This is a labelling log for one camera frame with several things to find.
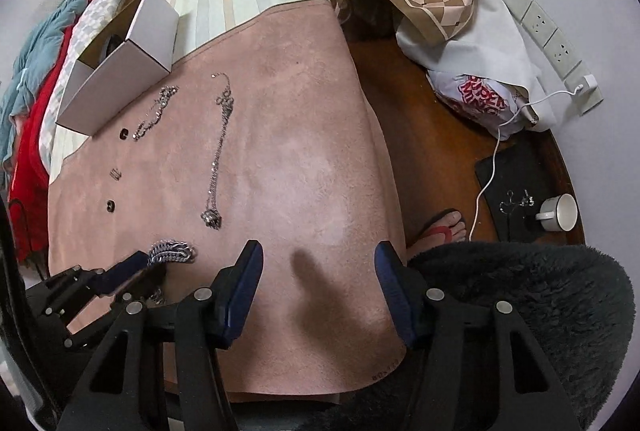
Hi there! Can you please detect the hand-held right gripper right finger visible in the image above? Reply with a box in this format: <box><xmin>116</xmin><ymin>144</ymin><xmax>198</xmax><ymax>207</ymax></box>
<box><xmin>374</xmin><ymin>240</ymin><xmax>586</xmax><ymax>431</ymax></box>

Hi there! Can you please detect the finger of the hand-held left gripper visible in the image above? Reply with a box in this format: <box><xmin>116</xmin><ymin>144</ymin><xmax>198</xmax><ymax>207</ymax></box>
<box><xmin>62</xmin><ymin>295</ymin><xmax>134</xmax><ymax>350</ymax></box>
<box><xmin>42</xmin><ymin>251</ymin><xmax>164</xmax><ymax>318</ymax></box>

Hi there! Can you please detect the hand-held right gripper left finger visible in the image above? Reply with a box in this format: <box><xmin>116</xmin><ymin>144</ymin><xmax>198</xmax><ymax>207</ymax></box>
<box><xmin>56</xmin><ymin>238</ymin><xmax>265</xmax><ymax>431</ymax></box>

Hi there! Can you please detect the thick silver chain bracelet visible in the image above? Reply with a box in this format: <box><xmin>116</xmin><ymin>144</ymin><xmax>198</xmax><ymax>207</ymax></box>
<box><xmin>146</xmin><ymin>238</ymin><xmax>197</xmax><ymax>307</ymax></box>

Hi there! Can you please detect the person's foot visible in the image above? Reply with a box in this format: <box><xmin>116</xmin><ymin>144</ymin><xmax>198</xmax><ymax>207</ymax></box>
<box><xmin>407</xmin><ymin>208</ymin><xmax>468</xmax><ymax>264</ymax></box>

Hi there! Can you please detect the red flip-flop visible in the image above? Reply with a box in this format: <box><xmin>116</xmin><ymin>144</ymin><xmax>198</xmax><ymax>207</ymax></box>
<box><xmin>417</xmin><ymin>210</ymin><xmax>468</xmax><ymax>246</ymax></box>

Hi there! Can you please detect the dark fuzzy garment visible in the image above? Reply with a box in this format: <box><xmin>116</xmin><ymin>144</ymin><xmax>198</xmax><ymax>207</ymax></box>
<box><xmin>300</xmin><ymin>241</ymin><xmax>636</xmax><ymax>431</ymax></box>

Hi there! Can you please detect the pink suede mat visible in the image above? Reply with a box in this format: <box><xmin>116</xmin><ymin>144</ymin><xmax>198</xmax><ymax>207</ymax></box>
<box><xmin>47</xmin><ymin>0</ymin><xmax>408</xmax><ymax>404</ymax></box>

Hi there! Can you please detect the black mat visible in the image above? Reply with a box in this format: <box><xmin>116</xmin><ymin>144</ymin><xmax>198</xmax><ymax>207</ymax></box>
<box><xmin>474</xmin><ymin>142</ymin><xmax>566</xmax><ymax>243</ymax></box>

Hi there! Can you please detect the white cup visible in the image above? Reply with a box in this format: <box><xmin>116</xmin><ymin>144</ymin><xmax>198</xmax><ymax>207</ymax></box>
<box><xmin>536</xmin><ymin>194</ymin><xmax>579</xmax><ymax>233</ymax></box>

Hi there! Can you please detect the white cardboard box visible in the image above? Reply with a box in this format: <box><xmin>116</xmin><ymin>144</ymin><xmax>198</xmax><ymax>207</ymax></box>
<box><xmin>55</xmin><ymin>0</ymin><xmax>180</xmax><ymax>136</ymax></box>

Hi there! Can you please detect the red printed plastic bag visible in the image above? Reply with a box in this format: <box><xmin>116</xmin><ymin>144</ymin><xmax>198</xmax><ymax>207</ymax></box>
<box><xmin>427</xmin><ymin>71</ymin><xmax>531</xmax><ymax>142</ymax></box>

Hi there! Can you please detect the teal blanket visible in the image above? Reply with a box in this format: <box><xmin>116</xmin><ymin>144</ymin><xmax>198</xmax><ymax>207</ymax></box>
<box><xmin>0</xmin><ymin>0</ymin><xmax>168</xmax><ymax>172</ymax></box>

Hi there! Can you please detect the white fabric bag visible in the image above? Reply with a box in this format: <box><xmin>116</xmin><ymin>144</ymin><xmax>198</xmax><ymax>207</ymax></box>
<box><xmin>395</xmin><ymin>0</ymin><xmax>543</xmax><ymax>132</ymax></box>

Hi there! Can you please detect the patterned pale quilt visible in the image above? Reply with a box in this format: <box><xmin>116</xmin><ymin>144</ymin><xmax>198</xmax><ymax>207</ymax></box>
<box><xmin>40</xmin><ymin>0</ymin><xmax>171</xmax><ymax>172</ymax></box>

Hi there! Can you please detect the long silver chain necklace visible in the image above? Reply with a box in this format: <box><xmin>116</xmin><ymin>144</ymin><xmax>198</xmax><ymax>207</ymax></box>
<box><xmin>200</xmin><ymin>72</ymin><xmax>236</xmax><ymax>230</ymax></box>

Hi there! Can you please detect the silver beaded bracelet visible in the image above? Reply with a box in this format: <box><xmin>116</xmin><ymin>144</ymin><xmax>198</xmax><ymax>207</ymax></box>
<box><xmin>132</xmin><ymin>85</ymin><xmax>180</xmax><ymax>143</ymax></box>

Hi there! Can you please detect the white charging cable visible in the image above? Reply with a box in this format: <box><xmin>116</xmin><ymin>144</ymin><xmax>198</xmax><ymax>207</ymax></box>
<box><xmin>470</xmin><ymin>84</ymin><xmax>586</xmax><ymax>242</ymax></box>

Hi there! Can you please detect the grey wall socket panel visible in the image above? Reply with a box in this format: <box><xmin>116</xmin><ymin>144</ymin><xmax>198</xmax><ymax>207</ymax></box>
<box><xmin>482</xmin><ymin>0</ymin><xmax>604</xmax><ymax>115</ymax></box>

